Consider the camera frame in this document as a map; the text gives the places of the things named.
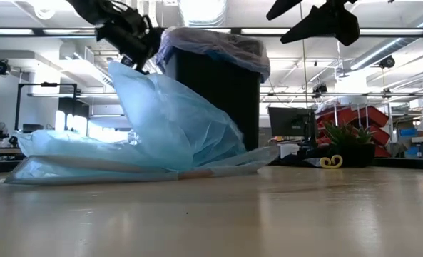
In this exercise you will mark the black computer monitor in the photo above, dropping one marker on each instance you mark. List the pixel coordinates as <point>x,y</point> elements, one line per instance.
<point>289,121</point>

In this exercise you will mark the yellow curled object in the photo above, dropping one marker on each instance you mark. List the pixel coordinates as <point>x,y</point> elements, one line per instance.
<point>337,160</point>

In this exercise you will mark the small potted green plant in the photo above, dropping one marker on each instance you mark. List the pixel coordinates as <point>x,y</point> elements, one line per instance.
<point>354,150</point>

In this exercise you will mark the black ceiling spotlight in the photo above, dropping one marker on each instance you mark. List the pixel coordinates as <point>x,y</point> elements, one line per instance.
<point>387,61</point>
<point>0,67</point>

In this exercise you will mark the ceiling light strip rail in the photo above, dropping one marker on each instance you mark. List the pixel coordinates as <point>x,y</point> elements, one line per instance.
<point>54,32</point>

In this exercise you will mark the black glove with yellow cuff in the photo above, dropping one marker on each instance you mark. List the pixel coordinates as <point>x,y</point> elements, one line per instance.
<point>327,162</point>

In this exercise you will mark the red storage bins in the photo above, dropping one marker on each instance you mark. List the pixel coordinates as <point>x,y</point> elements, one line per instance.
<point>375,116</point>

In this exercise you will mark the silver ceiling duct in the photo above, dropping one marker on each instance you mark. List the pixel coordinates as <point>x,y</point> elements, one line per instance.
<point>393,48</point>

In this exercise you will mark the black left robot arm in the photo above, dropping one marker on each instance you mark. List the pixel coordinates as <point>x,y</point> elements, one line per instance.
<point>90,9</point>

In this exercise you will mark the small white box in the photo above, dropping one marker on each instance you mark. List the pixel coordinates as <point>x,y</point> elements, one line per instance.
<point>289,150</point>

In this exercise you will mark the black trash bin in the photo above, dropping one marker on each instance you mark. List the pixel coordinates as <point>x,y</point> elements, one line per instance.
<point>225,100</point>

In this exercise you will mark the blue storage bins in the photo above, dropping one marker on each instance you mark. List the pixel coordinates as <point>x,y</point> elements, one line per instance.
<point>409,132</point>

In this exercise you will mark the black aluminium table frame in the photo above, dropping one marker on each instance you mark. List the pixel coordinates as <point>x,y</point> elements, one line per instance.
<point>411,163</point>

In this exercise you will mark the blue plastic trash bag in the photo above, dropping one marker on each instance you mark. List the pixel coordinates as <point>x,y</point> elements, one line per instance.
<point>168,125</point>

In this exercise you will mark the black gantry stand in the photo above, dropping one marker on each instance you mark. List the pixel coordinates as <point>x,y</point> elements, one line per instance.
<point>17,107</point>

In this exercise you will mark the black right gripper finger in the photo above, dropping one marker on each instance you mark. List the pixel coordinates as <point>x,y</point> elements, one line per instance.
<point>282,9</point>
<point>332,23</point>

